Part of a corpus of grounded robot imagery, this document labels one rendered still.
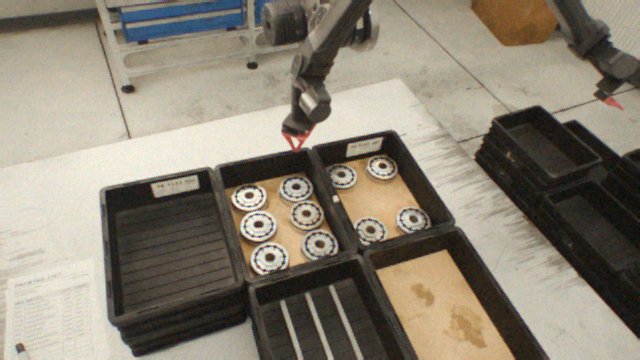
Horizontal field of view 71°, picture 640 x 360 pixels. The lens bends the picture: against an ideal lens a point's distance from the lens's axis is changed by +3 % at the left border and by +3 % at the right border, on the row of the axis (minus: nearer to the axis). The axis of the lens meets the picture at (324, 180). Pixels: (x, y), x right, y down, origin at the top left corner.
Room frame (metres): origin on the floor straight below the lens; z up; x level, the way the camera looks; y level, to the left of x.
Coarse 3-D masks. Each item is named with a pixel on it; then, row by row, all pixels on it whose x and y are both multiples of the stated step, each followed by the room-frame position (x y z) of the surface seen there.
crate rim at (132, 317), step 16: (160, 176) 0.77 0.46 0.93; (176, 176) 0.78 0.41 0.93; (224, 224) 0.64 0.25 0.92; (112, 272) 0.47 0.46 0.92; (240, 272) 0.51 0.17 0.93; (112, 288) 0.43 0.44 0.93; (224, 288) 0.46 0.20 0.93; (240, 288) 0.47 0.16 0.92; (112, 304) 0.39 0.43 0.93; (160, 304) 0.40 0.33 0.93; (176, 304) 0.41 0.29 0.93; (192, 304) 0.42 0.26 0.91; (112, 320) 0.36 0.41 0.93; (128, 320) 0.36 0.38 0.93
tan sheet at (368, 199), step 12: (360, 168) 1.00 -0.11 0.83; (360, 180) 0.95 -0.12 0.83; (396, 180) 0.97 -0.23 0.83; (360, 192) 0.90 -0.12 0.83; (372, 192) 0.90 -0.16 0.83; (384, 192) 0.91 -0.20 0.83; (396, 192) 0.92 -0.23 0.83; (408, 192) 0.92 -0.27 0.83; (348, 204) 0.84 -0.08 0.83; (360, 204) 0.85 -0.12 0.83; (372, 204) 0.85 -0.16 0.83; (384, 204) 0.86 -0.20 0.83; (396, 204) 0.87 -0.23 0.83; (408, 204) 0.87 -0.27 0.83; (360, 216) 0.80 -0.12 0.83; (372, 216) 0.81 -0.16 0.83; (384, 216) 0.81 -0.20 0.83
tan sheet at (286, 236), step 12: (264, 180) 0.89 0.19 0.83; (276, 180) 0.90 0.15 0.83; (228, 192) 0.82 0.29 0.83; (276, 192) 0.85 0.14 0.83; (276, 204) 0.80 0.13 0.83; (240, 216) 0.74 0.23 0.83; (276, 216) 0.76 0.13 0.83; (324, 216) 0.78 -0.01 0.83; (288, 228) 0.72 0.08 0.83; (324, 228) 0.74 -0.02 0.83; (240, 240) 0.66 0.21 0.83; (276, 240) 0.67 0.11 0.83; (288, 240) 0.68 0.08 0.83; (300, 240) 0.69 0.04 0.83; (252, 252) 0.63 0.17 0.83; (288, 252) 0.64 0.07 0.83; (252, 276) 0.55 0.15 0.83
